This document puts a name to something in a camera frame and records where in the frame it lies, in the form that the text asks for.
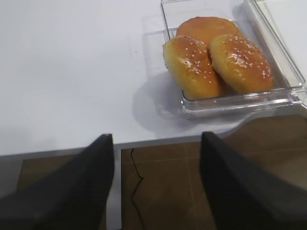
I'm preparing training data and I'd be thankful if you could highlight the sesame bun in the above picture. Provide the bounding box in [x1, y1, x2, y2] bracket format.
[210, 34, 274, 94]
[163, 35, 226, 100]

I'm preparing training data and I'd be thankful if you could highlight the right sesame bun top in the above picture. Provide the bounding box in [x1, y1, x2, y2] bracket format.
[210, 34, 274, 94]

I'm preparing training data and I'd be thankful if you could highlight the thin black cable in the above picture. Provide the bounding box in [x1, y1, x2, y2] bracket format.
[130, 148, 144, 230]

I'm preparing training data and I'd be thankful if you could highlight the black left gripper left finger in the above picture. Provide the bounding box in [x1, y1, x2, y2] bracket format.
[0, 134, 113, 230]

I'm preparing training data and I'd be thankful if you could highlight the left sesame bun top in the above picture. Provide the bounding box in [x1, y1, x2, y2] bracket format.
[163, 35, 226, 100]

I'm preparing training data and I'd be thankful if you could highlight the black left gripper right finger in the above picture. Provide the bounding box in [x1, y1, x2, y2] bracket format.
[200, 132, 307, 230]

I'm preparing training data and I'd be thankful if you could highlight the white table leg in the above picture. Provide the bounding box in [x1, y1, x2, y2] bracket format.
[106, 149, 122, 230]

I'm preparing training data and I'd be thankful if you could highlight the plain bun bottom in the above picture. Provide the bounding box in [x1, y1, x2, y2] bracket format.
[176, 17, 242, 44]

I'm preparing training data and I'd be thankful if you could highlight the clear plastic container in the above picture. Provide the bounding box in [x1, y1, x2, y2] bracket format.
[160, 0, 307, 119]

